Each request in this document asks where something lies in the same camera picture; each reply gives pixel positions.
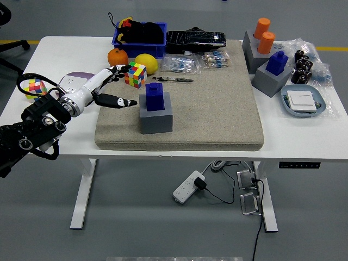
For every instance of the white switch panel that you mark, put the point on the white switch panel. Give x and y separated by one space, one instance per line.
301 101

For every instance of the white power strip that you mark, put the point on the white power strip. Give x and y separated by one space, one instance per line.
185 190

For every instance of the orange fruit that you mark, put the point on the orange fruit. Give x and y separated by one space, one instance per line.
117 57

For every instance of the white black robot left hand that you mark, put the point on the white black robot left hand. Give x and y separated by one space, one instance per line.
87 91

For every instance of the black silver pen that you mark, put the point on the black silver pen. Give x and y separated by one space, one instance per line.
174 79

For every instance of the white table leg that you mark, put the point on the white table leg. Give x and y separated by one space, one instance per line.
80 201
269 209

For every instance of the bag of brown resistors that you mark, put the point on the bag of brown resistors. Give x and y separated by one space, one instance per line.
216 59

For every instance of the bag of blue resistors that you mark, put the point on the bag of blue resistors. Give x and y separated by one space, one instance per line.
179 65

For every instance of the grey square seal holder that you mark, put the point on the grey square seal holder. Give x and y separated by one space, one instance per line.
267 83
156 122

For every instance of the bright colourful puzzle cube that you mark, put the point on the bright colourful puzzle cube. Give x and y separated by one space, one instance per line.
136 76

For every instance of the clear bag of blue parts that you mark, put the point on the clear bag of blue parts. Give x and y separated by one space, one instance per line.
320 70

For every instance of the black plastic-wrapped package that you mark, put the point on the black plastic-wrapped package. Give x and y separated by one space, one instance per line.
190 40

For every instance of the blue seal stamp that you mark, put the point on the blue seal stamp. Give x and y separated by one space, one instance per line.
276 63
155 98

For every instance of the yellow red tool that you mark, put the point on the yellow red tool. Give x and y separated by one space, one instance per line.
125 22

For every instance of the black fabric pouch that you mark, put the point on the black fabric pouch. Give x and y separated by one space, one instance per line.
146 32

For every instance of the black capacitor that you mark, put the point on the black capacitor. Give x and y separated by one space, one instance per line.
307 76
309 66
300 72
304 62
295 78
299 55

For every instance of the tall grey holder block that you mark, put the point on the tall grey holder block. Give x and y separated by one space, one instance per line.
251 54

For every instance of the orange cylinder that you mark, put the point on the orange cylinder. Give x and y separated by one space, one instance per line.
266 42
262 27

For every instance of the blue plastic bin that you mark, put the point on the blue plastic bin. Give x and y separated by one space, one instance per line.
146 50

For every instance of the yellow lemon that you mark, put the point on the yellow lemon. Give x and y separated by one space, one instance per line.
146 63

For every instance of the light blue dish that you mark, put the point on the light blue dish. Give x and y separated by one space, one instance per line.
299 87

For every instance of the black table control panel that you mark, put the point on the black table control panel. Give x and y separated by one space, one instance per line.
299 165

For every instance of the pastel colourful puzzle cube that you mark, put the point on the pastel colourful puzzle cube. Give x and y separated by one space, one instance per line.
35 88

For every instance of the white wall socket panel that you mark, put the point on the white wall socket panel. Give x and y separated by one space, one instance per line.
72 81

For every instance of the clear metal stand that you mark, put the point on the clear metal stand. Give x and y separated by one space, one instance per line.
250 204
246 179

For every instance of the green circuit board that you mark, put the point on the green circuit board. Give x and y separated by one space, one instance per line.
285 100

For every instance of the beige fabric mat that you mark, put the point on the beige fabric mat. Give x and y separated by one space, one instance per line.
212 114

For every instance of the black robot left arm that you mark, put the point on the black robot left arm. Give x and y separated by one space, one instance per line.
35 127

